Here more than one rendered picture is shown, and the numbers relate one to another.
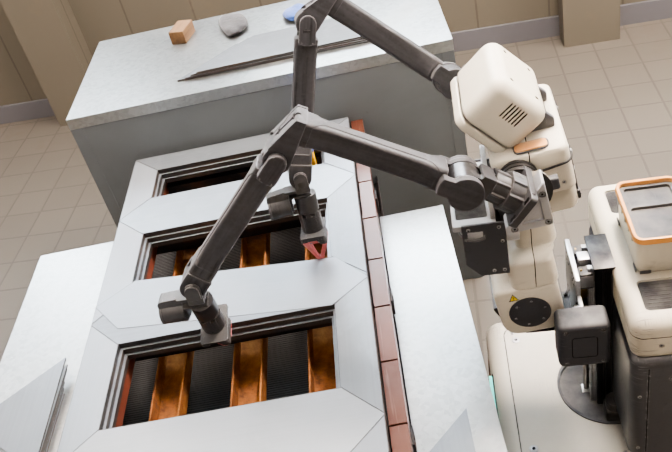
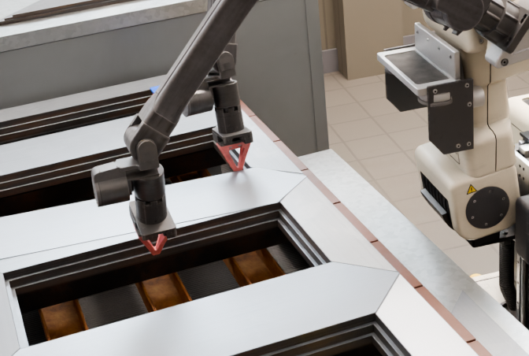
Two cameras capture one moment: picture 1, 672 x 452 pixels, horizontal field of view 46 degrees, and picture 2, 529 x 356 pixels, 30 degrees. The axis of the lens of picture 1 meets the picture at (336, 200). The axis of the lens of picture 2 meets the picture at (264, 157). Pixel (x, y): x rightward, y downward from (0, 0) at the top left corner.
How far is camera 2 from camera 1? 0.91 m
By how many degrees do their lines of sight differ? 23
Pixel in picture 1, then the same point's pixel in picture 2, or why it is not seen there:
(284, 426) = (281, 302)
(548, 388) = not seen: hidden behind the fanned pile
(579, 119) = (390, 138)
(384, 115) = (238, 68)
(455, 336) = (408, 246)
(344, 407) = (347, 276)
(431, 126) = (290, 83)
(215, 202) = (68, 145)
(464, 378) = (438, 276)
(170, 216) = (12, 162)
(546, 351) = not seen: hidden behind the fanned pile
